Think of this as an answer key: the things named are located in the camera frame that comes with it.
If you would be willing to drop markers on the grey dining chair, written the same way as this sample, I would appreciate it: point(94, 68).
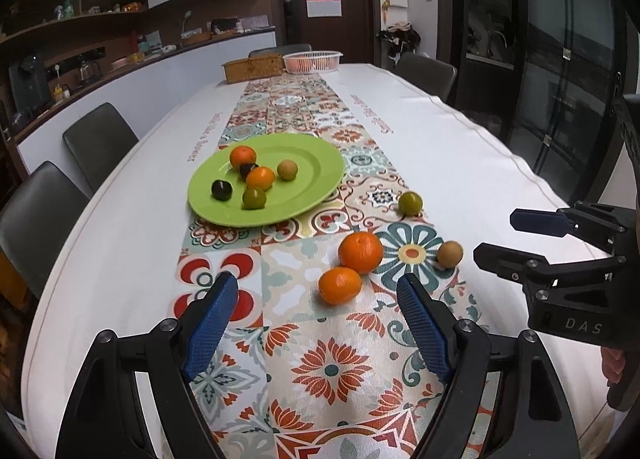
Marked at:
point(97, 139)
point(35, 219)
point(425, 74)
point(280, 49)

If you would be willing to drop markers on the black coffee machine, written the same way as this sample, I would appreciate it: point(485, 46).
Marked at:
point(32, 84)

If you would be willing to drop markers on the white plastic basket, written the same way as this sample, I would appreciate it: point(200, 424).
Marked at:
point(312, 61)

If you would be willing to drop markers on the orange box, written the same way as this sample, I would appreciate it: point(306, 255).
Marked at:
point(132, 5)

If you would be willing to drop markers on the tan round fruit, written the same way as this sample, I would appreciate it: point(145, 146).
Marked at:
point(450, 254)
point(287, 169)

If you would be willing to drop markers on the pink bowl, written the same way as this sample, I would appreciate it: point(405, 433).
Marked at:
point(120, 61)

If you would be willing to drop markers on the pile of bags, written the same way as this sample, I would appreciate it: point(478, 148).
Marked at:
point(400, 34)

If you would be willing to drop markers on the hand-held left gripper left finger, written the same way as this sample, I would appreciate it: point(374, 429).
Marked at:
point(210, 324)

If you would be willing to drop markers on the small desk lamp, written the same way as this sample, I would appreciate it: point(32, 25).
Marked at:
point(186, 21)

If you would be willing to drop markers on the patterned table runner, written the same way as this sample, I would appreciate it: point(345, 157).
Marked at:
point(320, 364)

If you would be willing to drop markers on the white papers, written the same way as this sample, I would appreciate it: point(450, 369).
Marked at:
point(255, 21)

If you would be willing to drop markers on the green plate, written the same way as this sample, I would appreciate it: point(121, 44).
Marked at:
point(300, 189)

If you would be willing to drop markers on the dark brown door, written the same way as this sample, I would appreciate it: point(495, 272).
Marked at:
point(355, 34)

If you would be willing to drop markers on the person's right hand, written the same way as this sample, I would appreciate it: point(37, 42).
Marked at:
point(612, 366)

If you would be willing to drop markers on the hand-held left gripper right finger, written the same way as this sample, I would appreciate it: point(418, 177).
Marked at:
point(425, 329)

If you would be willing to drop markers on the dark purple plum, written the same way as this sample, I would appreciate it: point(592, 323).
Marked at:
point(220, 189)
point(245, 170)

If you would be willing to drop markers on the dark bag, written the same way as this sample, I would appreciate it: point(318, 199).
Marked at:
point(223, 25)

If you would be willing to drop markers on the glass sliding door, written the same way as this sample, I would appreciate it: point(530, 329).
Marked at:
point(565, 64)

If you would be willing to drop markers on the yellow bottle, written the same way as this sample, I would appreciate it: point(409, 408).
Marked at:
point(59, 91)

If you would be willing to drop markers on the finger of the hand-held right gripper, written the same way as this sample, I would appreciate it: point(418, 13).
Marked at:
point(535, 221)
point(500, 259)

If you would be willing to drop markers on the mandarin orange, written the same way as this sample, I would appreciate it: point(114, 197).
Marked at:
point(243, 155)
point(260, 178)
point(340, 285)
point(360, 252)

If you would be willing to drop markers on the kitchen faucet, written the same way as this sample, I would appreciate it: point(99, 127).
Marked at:
point(497, 41)

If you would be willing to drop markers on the green plum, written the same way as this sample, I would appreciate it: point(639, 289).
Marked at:
point(254, 198)
point(410, 203)

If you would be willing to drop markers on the white counter cabinet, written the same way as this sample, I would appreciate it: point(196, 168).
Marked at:
point(150, 84)

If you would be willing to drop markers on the light blue container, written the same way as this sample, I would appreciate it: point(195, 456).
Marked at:
point(150, 39)

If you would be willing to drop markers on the glass kettle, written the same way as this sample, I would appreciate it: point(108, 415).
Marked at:
point(87, 70)

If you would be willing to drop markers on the woven rectangular box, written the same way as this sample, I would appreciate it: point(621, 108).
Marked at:
point(252, 68)

